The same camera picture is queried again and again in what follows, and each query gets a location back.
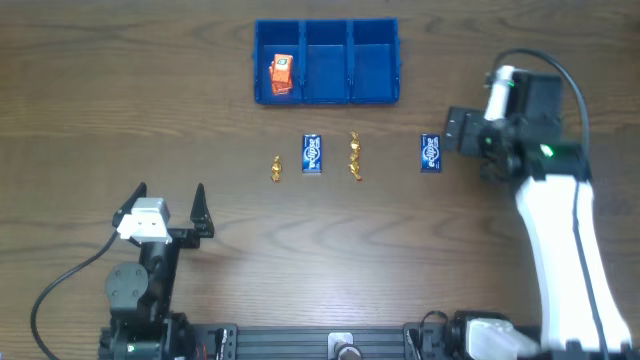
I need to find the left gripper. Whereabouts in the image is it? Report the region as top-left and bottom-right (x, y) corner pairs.
(111, 181), (216, 250)

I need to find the blue candy pack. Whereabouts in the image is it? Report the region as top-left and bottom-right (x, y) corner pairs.
(301, 133), (323, 175)
(420, 133), (443, 174)

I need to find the orange candy box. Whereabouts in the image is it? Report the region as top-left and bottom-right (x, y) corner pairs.
(268, 62), (294, 96)
(272, 53), (295, 86)

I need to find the blue tray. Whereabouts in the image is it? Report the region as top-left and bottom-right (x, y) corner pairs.
(253, 18), (402, 106)

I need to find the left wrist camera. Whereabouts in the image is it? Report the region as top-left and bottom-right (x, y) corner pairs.
(116, 197), (172, 245)

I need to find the mounting rail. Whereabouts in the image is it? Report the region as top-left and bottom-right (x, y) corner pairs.
(98, 322), (541, 360)

